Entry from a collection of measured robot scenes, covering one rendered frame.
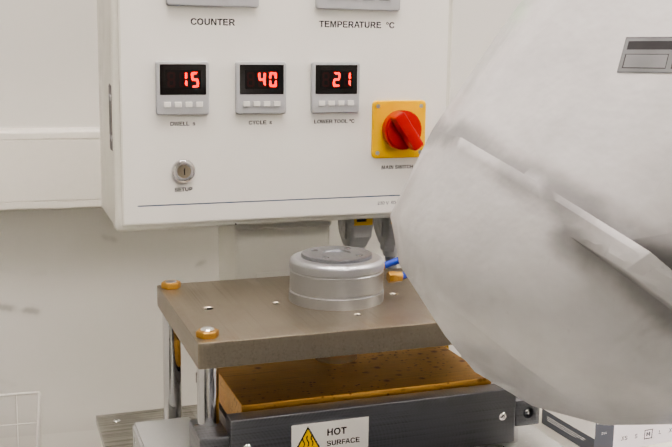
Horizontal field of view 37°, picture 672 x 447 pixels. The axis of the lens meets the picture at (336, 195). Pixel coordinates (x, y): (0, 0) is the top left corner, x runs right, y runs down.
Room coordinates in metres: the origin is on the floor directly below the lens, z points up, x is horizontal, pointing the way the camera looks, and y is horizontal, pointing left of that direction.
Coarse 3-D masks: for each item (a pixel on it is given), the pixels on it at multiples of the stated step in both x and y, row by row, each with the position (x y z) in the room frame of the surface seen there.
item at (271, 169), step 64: (128, 0) 0.87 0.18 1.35; (192, 0) 0.89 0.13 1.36; (256, 0) 0.91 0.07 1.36; (320, 0) 0.93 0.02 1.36; (384, 0) 0.95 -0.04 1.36; (448, 0) 0.98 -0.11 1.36; (128, 64) 0.87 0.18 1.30; (192, 64) 0.89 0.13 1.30; (256, 64) 0.91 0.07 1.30; (320, 64) 0.93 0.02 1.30; (384, 64) 0.95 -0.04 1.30; (448, 64) 0.98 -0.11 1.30; (128, 128) 0.87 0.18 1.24; (192, 128) 0.89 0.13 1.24; (256, 128) 0.91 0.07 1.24; (320, 128) 0.93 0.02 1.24; (384, 128) 0.94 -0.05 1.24; (128, 192) 0.87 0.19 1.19; (192, 192) 0.89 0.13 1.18; (256, 192) 0.91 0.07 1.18; (320, 192) 0.93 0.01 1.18; (384, 192) 0.96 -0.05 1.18; (256, 256) 0.94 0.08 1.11
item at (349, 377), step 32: (384, 352) 0.82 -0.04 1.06; (416, 352) 0.82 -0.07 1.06; (448, 352) 0.82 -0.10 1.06; (224, 384) 0.74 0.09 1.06; (256, 384) 0.73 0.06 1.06; (288, 384) 0.74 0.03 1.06; (320, 384) 0.74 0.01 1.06; (352, 384) 0.74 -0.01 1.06; (384, 384) 0.74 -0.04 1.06; (416, 384) 0.74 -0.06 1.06; (448, 384) 0.75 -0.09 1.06; (480, 384) 0.75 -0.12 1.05; (224, 416) 0.74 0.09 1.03
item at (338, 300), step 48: (192, 288) 0.83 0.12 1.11; (240, 288) 0.83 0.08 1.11; (288, 288) 0.84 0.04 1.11; (336, 288) 0.77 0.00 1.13; (384, 288) 0.84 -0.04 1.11; (192, 336) 0.69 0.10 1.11; (240, 336) 0.69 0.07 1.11; (288, 336) 0.70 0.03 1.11; (336, 336) 0.71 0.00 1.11; (384, 336) 0.72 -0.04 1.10; (432, 336) 0.74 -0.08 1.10
